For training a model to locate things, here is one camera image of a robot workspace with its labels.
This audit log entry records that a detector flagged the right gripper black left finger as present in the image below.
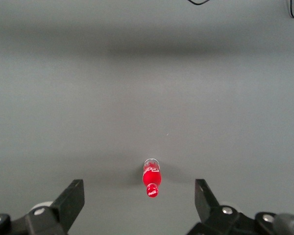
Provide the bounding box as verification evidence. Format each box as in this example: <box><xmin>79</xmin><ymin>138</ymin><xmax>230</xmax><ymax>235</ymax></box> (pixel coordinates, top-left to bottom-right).
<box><xmin>25</xmin><ymin>179</ymin><xmax>85</xmax><ymax>235</ymax></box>

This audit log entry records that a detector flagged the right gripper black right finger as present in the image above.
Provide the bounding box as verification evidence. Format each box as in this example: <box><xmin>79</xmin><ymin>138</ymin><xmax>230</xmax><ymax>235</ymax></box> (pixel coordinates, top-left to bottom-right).
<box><xmin>187</xmin><ymin>179</ymin><xmax>241</xmax><ymax>235</ymax></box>

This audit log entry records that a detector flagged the red cola bottle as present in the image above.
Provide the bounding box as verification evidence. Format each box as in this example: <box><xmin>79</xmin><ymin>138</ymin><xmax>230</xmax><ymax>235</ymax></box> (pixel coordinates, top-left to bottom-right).
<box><xmin>142</xmin><ymin>158</ymin><xmax>161</xmax><ymax>198</ymax></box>

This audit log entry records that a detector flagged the dark grey table mat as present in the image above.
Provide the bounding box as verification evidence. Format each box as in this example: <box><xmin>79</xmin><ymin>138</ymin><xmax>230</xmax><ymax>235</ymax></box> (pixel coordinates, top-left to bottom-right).
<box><xmin>0</xmin><ymin>0</ymin><xmax>294</xmax><ymax>235</ymax></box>

